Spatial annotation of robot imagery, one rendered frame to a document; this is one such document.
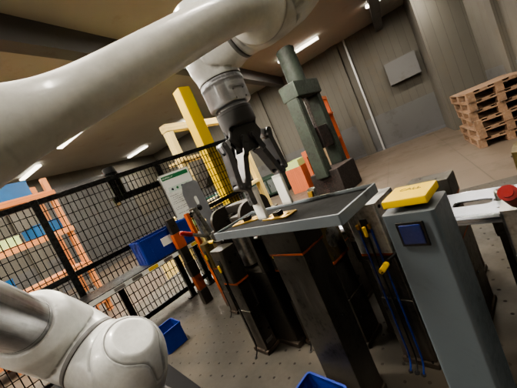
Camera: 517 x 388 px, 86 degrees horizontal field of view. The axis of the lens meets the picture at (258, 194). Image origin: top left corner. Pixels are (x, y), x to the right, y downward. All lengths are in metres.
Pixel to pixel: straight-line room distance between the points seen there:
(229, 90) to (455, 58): 8.25
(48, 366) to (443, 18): 8.78
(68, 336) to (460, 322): 0.71
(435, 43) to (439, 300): 8.32
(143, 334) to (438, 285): 0.56
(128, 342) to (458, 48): 8.58
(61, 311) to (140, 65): 0.55
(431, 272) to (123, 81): 0.45
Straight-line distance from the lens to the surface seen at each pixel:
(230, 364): 1.10
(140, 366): 0.69
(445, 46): 8.69
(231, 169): 0.54
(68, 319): 0.75
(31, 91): 0.33
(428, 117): 9.97
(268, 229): 0.54
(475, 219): 0.72
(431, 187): 0.44
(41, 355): 0.75
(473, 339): 0.51
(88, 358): 0.74
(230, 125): 0.56
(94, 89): 0.35
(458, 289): 0.47
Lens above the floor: 1.28
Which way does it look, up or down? 6 degrees down
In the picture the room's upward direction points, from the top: 24 degrees counter-clockwise
